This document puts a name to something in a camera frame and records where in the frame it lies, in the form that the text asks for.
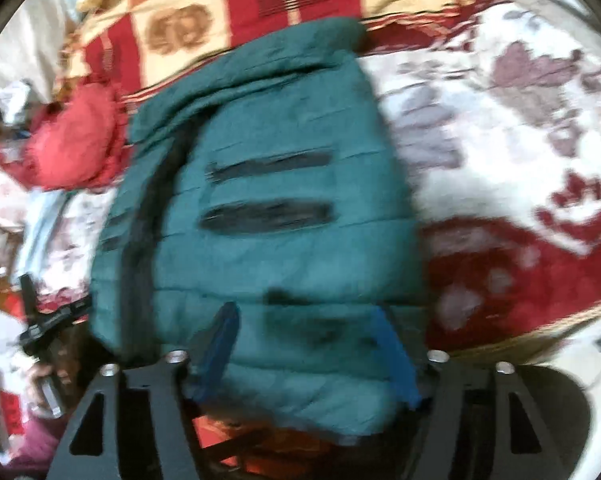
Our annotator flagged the red heart ruffled pillow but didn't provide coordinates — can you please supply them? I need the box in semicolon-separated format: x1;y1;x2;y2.
0;78;131;191

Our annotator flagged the beige quilt bedding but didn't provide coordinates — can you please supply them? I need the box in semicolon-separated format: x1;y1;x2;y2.
0;0;76;103

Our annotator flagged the light blue folded cloth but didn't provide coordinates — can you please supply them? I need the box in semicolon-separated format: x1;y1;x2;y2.
12;188;72;286

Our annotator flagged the person's left hand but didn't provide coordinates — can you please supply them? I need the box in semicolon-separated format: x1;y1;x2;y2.
26;325;86;419

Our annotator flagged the green quilted puffer jacket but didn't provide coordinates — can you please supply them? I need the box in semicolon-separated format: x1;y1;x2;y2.
90;18;426;440

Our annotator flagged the red checkered rose blanket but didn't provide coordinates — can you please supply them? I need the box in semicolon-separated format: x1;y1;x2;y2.
56;0;477;102

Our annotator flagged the floral white red bedspread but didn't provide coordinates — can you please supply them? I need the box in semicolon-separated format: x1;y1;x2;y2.
0;0;601;361

